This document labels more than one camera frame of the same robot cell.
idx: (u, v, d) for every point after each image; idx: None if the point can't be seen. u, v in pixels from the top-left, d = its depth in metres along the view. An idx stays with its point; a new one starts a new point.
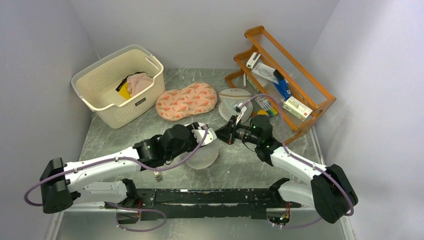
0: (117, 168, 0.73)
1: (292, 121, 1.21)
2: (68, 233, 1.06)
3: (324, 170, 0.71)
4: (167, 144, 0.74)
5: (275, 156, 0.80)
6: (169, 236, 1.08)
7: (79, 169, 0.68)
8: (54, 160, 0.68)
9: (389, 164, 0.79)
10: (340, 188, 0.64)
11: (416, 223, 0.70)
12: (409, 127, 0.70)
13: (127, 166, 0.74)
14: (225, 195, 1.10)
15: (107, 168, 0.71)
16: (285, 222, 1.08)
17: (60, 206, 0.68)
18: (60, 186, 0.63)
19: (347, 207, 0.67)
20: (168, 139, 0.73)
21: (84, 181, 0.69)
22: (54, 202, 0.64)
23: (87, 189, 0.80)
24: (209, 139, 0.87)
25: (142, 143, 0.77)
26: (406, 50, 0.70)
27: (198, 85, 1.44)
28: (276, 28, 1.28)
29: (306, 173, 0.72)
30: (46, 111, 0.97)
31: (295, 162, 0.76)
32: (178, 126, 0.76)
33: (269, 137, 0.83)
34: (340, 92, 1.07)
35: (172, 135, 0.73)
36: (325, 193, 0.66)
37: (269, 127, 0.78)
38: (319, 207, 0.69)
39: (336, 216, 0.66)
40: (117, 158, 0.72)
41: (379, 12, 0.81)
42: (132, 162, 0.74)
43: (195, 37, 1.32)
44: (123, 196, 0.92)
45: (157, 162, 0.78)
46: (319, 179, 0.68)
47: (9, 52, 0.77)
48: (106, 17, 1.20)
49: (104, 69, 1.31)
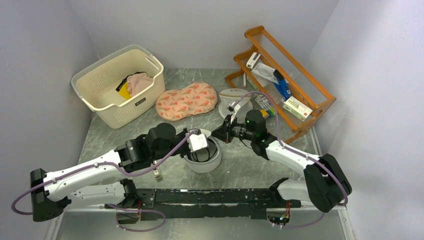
0: (99, 174, 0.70)
1: (292, 120, 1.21)
2: (69, 233, 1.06)
3: (317, 159, 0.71)
4: (152, 144, 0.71)
5: (270, 149, 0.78)
6: (169, 236, 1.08)
7: (57, 179, 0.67)
8: (36, 170, 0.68)
9: (389, 164, 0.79)
10: (335, 178, 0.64)
11: (416, 224, 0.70)
12: (409, 128, 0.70)
13: (109, 171, 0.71)
14: (225, 195, 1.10)
15: (87, 175, 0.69)
16: (285, 222, 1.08)
17: (51, 214, 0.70)
18: (40, 198, 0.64)
19: (341, 196, 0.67)
20: (152, 139, 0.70)
21: (66, 190, 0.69)
22: (40, 212, 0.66)
23: (78, 195, 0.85)
24: (201, 146, 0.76)
25: (125, 144, 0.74)
26: (406, 50, 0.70)
27: (197, 85, 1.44)
28: (276, 28, 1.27)
29: (300, 163, 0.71)
30: (46, 111, 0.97)
31: (289, 154, 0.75)
32: (163, 125, 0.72)
33: (263, 132, 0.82)
34: (341, 92, 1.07)
35: (156, 136, 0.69)
36: (319, 183, 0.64)
37: (262, 120, 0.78)
38: (313, 197, 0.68)
39: (330, 205, 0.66)
40: (96, 164, 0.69)
41: (379, 12, 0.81)
42: (113, 167, 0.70)
43: (195, 36, 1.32)
44: (122, 197, 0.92)
45: (143, 164, 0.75)
46: (311, 168, 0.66)
47: (9, 52, 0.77)
48: (106, 17, 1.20)
49: (104, 69, 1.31)
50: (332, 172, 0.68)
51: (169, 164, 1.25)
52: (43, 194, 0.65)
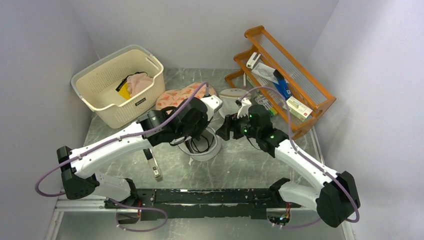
0: (122, 148, 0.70)
1: (292, 121, 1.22)
2: (69, 233, 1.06)
3: (335, 177, 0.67)
4: (184, 116, 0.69)
5: (281, 150, 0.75)
6: (168, 236, 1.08)
7: (82, 155, 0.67)
8: (60, 148, 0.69)
9: (389, 164, 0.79)
10: (352, 201, 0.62)
11: (416, 223, 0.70)
12: (409, 127, 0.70)
13: (132, 144, 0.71)
14: (225, 195, 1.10)
15: (112, 150, 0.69)
16: (285, 222, 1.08)
17: (83, 192, 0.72)
18: (68, 175, 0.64)
19: (350, 212, 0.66)
20: (186, 110, 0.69)
21: (93, 166, 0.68)
22: (71, 189, 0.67)
23: (102, 180, 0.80)
24: (216, 104, 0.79)
25: (147, 115, 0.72)
26: (406, 49, 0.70)
27: (197, 85, 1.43)
28: (276, 28, 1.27)
29: (315, 177, 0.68)
30: (46, 111, 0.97)
31: (303, 162, 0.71)
32: (195, 99, 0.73)
33: (270, 128, 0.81)
34: (341, 92, 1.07)
35: (191, 106, 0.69)
36: (335, 203, 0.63)
37: (266, 112, 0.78)
38: (323, 211, 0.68)
39: (339, 221, 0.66)
40: (119, 137, 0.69)
41: (380, 12, 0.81)
42: (136, 139, 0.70)
43: (194, 36, 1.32)
44: (128, 194, 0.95)
45: (168, 135, 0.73)
46: (329, 188, 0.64)
47: (9, 53, 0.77)
48: (106, 17, 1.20)
49: (104, 69, 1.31)
50: (348, 191, 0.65)
51: (168, 164, 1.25)
52: (71, 171, 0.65)
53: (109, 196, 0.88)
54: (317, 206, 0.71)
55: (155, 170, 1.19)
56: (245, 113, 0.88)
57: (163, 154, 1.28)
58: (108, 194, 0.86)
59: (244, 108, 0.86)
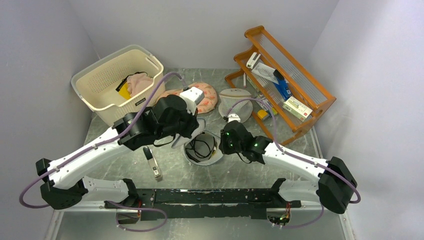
0: (100, 156, 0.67)
1: (292, 121, 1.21)
2: (69, 233, 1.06)
3: (326, 166, 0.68)
4: (161, 116, 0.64)
5: (269, 155, 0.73)
6: (169, 236, 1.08)
7: (59, 167, 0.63)
8: (38, 161, 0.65)
9: (389, 164, 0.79)
10: (348, 182, 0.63)
11: (416, 223, 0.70)
12: (409, 128, 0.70)
13: (110, 151, 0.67)
14: (225, 195, 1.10)
15: (89, 159, 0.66)
16: (285, 222, 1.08)
17: (69, 201, 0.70)
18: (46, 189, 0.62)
19: (350, 193, 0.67)
20: (162, 110, 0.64)
21: (72, 177, 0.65)
22: (54, 201, 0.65)
23: (92, 185, 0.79)
24: (196, 95, 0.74)
25: (123, 119, 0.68)
26: (406, 50, 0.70)
27: (198, 85, 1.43)
28: (276, 28, 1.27)
29: (309, 171, 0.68)
30: (46, 111, 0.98)
31: (293, 161, 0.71)
32: (172, 97, 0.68)
33: (251, 137, 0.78)
34: (340, 92, 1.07)
35: (166, 105, 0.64)
36: (335, 192, 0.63)
37: (239, 125, 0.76)
38: (326, 202, 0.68)
39: (344, 207, 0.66)
40: (94, 145, 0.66)
41: (380, 12, 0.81)
42: (112, 146, 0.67)
43: (194, 36, 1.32)
44: (126, 194, 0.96)
45: (147, 139, 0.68)
46: (325, 178, 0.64)
47: (10, 53, 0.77)
48: (106, 17, 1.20)
49: (104, 69, 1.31)
50: (342, 175, 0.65)
51: (169, 164, 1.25)
52: (50, 184, 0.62)
53: (108, 198, 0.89)
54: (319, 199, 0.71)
55: (155, 170, 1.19)
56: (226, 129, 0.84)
57: (163, 154, 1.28)
58: (105, 197, 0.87)
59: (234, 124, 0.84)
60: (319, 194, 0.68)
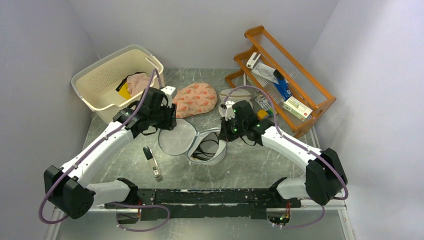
0: (111, 145, 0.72)
1: (292, 121, 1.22)
2: (69, 234, 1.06)
3: (318, 154, 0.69)
4: (150, 102, 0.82)
5: (267, 136, 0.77)
6: (169, 236, 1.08)
7: (77, 163, 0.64)
8: (47, 170, 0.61)
9: (389, 164, 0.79)
10: (336, 173, 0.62)
11: (416, 224, 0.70)
12: (410, 127, 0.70)
13: (120, 139, 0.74)
14: (225, 195, 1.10)
15: (104, 148, 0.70)
16: (285, 222, 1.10)
17: (85, 206, 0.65)
18: (72, 184, 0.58)
19: (338, 189, 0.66)
20: (150, 97, 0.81)
21: (90, 172, 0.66)
22: (77, 201, 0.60)
23: (95, 188, 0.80)
24: (171, 90, 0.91)
25: (120, 113, 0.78)
26: (406, 50, 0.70)
27: (197, 85, 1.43)
28: (276, 28, 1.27)
29: (301, 156, 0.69)
30: (46, 111, 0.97)
31: (288, 144, 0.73)
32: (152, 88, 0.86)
33: (256, 118, 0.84)
34: (341, 92, 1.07)
35: (152, 92, 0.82)
36: (320, 179, 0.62)
37: (246, 104, 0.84)
38: (311, 191, 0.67)
39: (328, 199, 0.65)
40: (105, 136, 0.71)
41: (380, 12, 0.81)
42: (121, 132, 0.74)
43: (195, 36, 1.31)
44: (127, 190, 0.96)
45: (144, 123, 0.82)
46: (314, 165, 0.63)
47: (9, 52, 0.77)
48: (106, 17, 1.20)
49: (104, 69, 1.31)
50: (333, 167, 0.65)
51: (169, 164, 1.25)
52: (74, 180, 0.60)
53: (110, 200, 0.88)
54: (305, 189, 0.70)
55: (155, 170, 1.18)
56: (232, 115, 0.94)
57: (163, 154, 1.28)
58: (108, 199, 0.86)
59: (230, 110, 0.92)
60: (306, 181, 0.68)
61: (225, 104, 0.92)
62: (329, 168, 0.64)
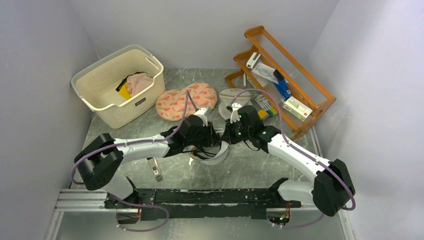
0: (150, 148, 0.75)
1: (292, 121, 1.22)
2: (68, 233, 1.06)
3: (327, 165, 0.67)
4: (187, 131, 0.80)
5: (273, 145, 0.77)
6: (169, 236, 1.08)
7: (128, 143, 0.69)
8: (103, 133, 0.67)
9: (390, 164, 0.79)
10: (344, 185, 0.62)
11: (417, 223, 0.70)
12: (410, 127, 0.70)
13: (159, 148, 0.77)
14: (225, 195, 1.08)
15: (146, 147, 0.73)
16: (285, 222, 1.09)
17: (99, 183, 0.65)
18: (115, 155, 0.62)
19: (345, 200, 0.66)
20: (187, 127, 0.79)
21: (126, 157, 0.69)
22: (105, 174, 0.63)
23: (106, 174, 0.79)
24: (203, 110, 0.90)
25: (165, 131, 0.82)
26: (407, 50, 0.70)
27: (198, 85, 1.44)
28: (276, 28, 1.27)
29: (309, 167, 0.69)
30: (46, 111, 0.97)
31: (296, 155, 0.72)
32: (193, 116, 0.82)
33: (261, 125, 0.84)
34: (341, 91, 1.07)
35: (189, 123, 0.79)
36: (330, 191, 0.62)
37: (252, 110, 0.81)
38: (318, 201, 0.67)
39: (336, 210, 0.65)
40: (154, 140, 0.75)
41: (380, 11, 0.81)
42: (164, 144, 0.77)
43: (194, 36, 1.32)
44: (130, 192, 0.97)
45: (178, 149, 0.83)
46: (322, 176, 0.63)
47: (9, 52, 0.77)
48: (106, 17, 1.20)
49: (104, 69, 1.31)
50: (341, 178, 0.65)
51: (169, 164, 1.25)
52: (117, 153, 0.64)
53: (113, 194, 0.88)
54: (312, 198, 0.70)
55: (155, 170, 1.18)
56: (237, 118, 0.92)
57: None
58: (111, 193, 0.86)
59: (235, 113, 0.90)
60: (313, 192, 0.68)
61: (230, 106, 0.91)
62: (337, 179, 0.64)
